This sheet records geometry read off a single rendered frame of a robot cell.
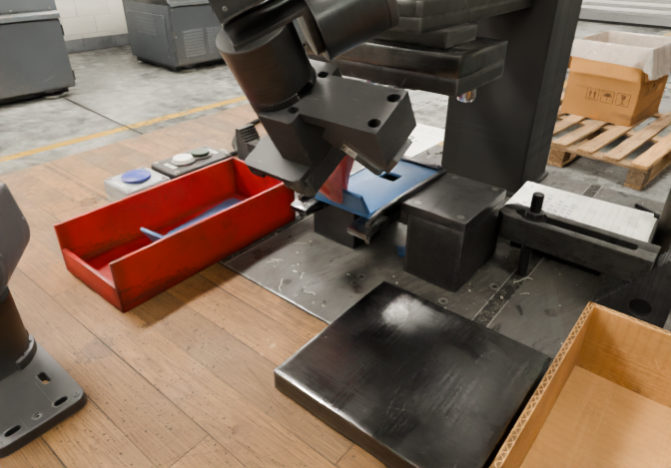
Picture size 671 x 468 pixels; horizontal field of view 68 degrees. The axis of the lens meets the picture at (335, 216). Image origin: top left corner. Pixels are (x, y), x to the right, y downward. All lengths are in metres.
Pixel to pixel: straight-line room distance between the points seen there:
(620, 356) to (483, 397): 0.12
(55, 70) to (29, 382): 4.67
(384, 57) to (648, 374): 0.35
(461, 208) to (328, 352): 0.21
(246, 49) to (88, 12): 6.97
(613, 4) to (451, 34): 9.50
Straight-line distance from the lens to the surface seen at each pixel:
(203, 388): 0.45
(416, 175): 0.59
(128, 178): 0.75
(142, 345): 0.51
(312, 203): 0.53
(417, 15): 0.46
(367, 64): 0.51
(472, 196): 0.56
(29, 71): 5.03
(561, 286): 0.60
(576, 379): 0.48
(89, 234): 0.63
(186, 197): 0.69
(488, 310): 0.54
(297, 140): 0.38
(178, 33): 5.57
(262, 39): 0.37
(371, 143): 0.35
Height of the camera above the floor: 1.23
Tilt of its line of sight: 29 degrees down
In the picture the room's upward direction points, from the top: straight up
